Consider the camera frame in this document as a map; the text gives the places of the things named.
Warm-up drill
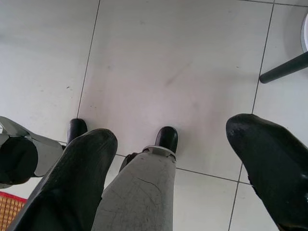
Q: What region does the black robot left foot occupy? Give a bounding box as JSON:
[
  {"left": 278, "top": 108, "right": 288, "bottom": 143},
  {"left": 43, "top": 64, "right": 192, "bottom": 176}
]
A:
[{"left": 67, "top": 118, "right": 88, "bottom": 145}]

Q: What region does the black robot foot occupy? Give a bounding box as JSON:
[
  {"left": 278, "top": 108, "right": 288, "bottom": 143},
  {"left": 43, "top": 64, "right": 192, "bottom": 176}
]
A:
[
  {"left": 154, "top": 126, "right": 179, "bottom": 154},
  {"left": 67, "top": 118, "right": 88, "bottom": 145}
]

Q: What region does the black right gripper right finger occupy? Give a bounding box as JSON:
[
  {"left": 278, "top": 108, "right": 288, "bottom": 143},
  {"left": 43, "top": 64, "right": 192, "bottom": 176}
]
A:
[{"left": 225, "top": 113, "right": 308, "bottom": 231}]

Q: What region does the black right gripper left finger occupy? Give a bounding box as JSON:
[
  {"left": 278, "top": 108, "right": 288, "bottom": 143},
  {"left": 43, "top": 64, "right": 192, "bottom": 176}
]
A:
[{"left": 7, "top": 128, "right": 118, "bottom": 231}]

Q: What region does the black robot right foot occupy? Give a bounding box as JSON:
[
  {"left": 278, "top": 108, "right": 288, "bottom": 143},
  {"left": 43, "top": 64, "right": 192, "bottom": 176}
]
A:
[{"left": 154, "top": 126, "right": 179, "bottom": 154}]

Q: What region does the white round base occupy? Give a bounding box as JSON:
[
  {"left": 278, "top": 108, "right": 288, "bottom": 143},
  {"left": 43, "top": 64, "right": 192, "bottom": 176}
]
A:
[{"left": 300, "top": 7, "right": 308, "bottom": 52}]

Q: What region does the grey robot leg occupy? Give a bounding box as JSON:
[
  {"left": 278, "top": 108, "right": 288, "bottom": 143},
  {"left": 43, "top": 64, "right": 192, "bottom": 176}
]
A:
[
  {"left": 0, "top": 115, "right": 67, "bottom": 187},
  {"left": 92, "top": 144, "right": 177, "bottom": 231}
]

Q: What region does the black metal table leg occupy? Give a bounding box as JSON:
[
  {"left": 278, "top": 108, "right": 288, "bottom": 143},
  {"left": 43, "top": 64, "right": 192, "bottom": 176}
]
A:
[{"left": 259, "top": 51, "right": 308, "bottom": 84}]

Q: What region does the grey robot right leg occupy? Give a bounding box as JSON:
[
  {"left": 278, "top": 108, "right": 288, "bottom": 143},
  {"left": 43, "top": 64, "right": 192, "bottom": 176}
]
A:
[{"left": 92, "top": 144, "right": 177, "bottom": 231}]

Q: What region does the woven mat with red edge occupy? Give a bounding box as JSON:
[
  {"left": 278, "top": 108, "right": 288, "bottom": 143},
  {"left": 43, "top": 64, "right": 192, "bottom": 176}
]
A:
[{"left": 0, "top": 191, "right": 27, "bottom": 231}]

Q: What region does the grey robot left leg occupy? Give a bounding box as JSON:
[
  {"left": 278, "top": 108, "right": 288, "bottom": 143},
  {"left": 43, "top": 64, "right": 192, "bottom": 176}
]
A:
[{"left": 0, "top": 115, "right": 67, "bottom": 187}]

